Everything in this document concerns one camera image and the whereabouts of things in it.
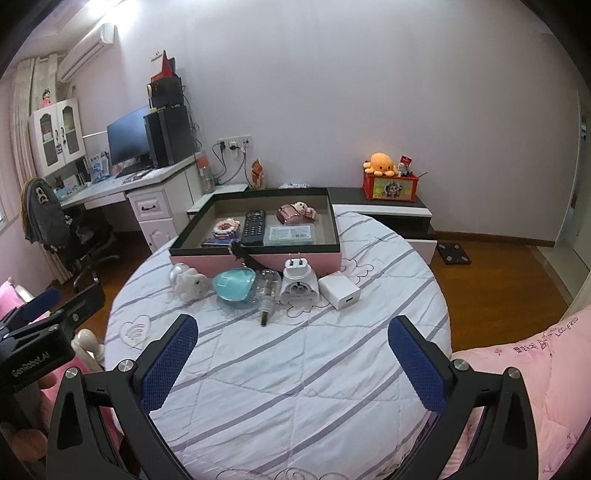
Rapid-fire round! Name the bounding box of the white rabbit night light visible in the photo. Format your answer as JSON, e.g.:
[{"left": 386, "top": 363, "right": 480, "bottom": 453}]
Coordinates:
[{"left": 169, "top": 263, "right": 211, "bottom": 303}]

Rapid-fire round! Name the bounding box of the blue yellow small box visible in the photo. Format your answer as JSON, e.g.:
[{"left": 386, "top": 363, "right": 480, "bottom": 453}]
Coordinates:
[{"left": 200, "top": 236, "right": 239, "bottom": 248}]

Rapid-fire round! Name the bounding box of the teal heart plastic case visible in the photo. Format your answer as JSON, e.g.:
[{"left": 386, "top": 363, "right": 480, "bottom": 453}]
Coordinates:
[{"left": 212, "top": 267, "right": 256, "bottom": 304}]

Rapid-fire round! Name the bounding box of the pink donut brick model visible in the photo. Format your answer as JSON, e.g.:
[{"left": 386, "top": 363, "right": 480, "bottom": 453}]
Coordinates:
[{"left": 212, "top": 217, "right": 240, "bottom": 239}]

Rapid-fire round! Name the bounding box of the black hair claw clip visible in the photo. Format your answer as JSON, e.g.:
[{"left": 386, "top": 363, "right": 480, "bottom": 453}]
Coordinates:
[{"left": 228, "top": 240, "right": 271, "bottom": 272}]

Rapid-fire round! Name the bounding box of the clear glass bottle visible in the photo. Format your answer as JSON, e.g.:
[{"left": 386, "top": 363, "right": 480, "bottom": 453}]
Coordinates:
[{"left": 256, "top": 269, "right": 281, "bottom": 327}]

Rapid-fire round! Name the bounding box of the black remote control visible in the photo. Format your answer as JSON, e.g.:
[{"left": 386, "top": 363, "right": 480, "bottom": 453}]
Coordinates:
[{"left": 242, "top": 209, "right": 266, "bottom": 246}]

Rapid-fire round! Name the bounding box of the white usb charger cube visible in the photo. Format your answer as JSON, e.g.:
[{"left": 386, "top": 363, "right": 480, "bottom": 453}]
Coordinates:
[{"left": 318, "top": 272, "right": 361, "bottom": 311}]

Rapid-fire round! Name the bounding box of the white travel plug adapter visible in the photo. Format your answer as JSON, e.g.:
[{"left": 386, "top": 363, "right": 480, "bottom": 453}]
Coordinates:
[{"left": 280, "top": 257, "right": 320, "bottom": 305}]

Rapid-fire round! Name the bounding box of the rose gold metal cup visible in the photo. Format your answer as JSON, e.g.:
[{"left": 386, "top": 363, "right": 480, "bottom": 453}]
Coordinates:
[{"left": 276, "top": 204, "right": 304, "bottom": 225}]

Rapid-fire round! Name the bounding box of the pink white cat brick figure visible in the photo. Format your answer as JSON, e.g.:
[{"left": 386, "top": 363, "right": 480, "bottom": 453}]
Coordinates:
[{"left": 293, "top": 201, "right": 317, "bottom": 222}]

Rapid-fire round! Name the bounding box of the black office chair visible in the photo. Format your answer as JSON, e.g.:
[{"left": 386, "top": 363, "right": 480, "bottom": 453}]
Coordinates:
[{"left": 58, "top": 206, "right": 120, "bottom": 293}]

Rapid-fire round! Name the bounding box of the pink quilt right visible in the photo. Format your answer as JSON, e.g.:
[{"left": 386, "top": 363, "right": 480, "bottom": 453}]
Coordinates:
[{"left": 452, "top": 307, "right": 591, "bottom": 479}]

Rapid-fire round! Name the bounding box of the white desk with drawers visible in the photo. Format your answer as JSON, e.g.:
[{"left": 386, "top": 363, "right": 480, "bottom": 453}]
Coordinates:
[{"left": 61, "top": 155, "right": 202, "bottom": 251}]

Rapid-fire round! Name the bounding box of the black computer monitor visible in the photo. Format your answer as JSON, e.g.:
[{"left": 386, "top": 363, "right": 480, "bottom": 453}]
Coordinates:
[{"left": 106, "top": 106, "right": 149, "bottom": 166}]

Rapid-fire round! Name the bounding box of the white glass door cabinet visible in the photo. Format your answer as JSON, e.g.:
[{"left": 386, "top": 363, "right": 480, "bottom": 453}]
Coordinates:
[{"left": 29, "top": 99, "right": 86, "bottom": 177}]

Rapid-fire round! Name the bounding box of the orange cap water bottle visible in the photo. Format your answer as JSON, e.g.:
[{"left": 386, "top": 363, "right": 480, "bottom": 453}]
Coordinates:
[{"left": 197, "top": 155, "right": 215, "bottom": 194}]

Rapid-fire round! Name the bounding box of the white striped quilted tablecloth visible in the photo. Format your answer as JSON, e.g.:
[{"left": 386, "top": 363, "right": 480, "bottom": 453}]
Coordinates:
[{"left": 105, "top": 212, "right": 451, "bottom": 479}]

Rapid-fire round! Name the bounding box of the black bathroom scale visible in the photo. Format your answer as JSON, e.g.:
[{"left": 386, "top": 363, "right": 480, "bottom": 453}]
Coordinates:
[{"left": 437, "top": 242, "right": 472, "bottom": 265}]

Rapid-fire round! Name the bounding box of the pink doll on cabinet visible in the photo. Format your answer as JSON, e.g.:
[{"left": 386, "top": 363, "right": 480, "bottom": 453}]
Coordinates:
[{"left": 41, "top": 89, "right": 52, "bottom": 108}]

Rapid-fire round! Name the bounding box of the black computer tower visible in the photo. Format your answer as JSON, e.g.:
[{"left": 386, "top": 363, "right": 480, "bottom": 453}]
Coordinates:
[{"left": 143, "top": 105, "right": 197, "bottom": 168}]

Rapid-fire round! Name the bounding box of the pink and black storage box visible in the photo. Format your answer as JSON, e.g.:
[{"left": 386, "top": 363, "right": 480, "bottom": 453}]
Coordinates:
[{"left": 169, "top": 188, "right": 342, "bottom": 278}]

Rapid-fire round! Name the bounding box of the black speaker on tower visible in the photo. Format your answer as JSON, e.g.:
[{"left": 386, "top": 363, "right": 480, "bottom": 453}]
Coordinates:
[{"left": 146, "top": 76, "right": 184, "bottom": 109}]

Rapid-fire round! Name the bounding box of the red paper bag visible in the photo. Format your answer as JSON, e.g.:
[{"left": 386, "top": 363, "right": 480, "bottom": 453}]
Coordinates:
[{"left": 150, "top": 50, "right": 176, "bottom": 82}]

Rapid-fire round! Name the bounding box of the red cartoon storage box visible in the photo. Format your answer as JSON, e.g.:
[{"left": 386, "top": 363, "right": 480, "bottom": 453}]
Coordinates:
[{"left": 362, "top": 173, "right": 419, "bottom": 202}]

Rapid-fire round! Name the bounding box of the white air conditioner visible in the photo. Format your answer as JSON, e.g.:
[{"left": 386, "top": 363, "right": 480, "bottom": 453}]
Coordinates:
[{"left": 57, "top": 23, "right": 116, "bottom": 83}]

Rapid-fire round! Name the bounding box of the orange octopus plush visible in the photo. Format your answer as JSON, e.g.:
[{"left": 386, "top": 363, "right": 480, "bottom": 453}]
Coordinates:
[{"left": 363, "top": 153, "right": 399, "bottom": 178}]

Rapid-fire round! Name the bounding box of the wall power outlet strip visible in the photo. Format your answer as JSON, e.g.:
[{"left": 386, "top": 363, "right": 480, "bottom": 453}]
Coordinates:
[{"left": 217, "top": 135, "right": 253, "bottom": 150}]

